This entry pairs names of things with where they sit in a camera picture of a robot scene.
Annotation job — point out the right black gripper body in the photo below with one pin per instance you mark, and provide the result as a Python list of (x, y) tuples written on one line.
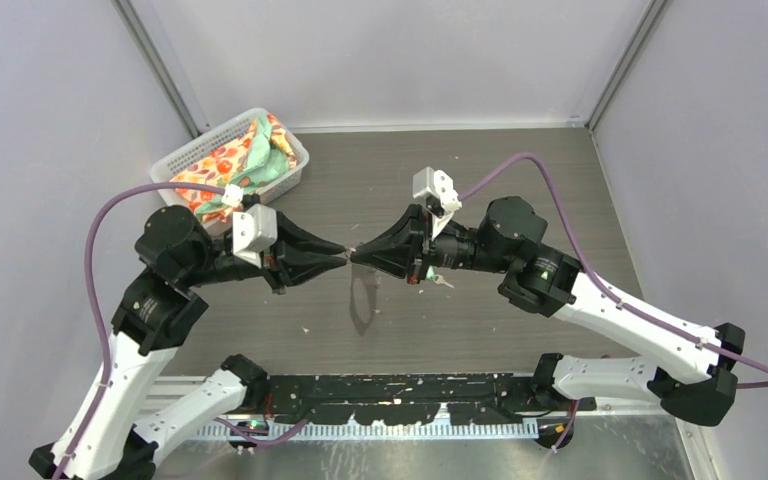
[(423, 255)]

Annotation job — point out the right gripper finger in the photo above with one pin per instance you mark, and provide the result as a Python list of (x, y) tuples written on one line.
[(395, 240), (398, 263)]

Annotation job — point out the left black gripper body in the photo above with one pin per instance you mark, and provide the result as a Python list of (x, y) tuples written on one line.
[(272, 262)]

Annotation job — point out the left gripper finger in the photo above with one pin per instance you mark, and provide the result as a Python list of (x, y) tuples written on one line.
[(292, 237), (299, 269)]

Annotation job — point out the metal keyring holder plate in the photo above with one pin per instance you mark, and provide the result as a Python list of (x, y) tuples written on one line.
[(363, 307)]

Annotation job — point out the green tagged key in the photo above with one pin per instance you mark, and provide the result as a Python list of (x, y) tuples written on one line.
[(435, 277)]

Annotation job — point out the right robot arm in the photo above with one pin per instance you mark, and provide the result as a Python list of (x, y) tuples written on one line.
[(684, 368)]

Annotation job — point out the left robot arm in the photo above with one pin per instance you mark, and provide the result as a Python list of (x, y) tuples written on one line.
[(107, 439)]

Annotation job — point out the colourful patterned cloth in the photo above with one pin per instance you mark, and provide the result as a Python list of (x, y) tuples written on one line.
[(245, 162)]

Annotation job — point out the white plastic basket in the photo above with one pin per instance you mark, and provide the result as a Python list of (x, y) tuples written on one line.
[(238, 152)]

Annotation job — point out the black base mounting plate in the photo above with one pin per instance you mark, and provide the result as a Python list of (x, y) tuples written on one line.
[(405, 399)]

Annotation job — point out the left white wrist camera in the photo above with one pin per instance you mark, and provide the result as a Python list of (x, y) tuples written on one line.
[(253, 232)]

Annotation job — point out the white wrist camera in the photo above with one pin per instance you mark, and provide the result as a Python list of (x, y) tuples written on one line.
[(253, 232), (435, 191)]

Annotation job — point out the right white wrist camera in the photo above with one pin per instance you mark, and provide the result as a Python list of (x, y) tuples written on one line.
[(435, 191)]

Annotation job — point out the white slotted cable duct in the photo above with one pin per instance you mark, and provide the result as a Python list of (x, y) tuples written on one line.
[(435, 430)]

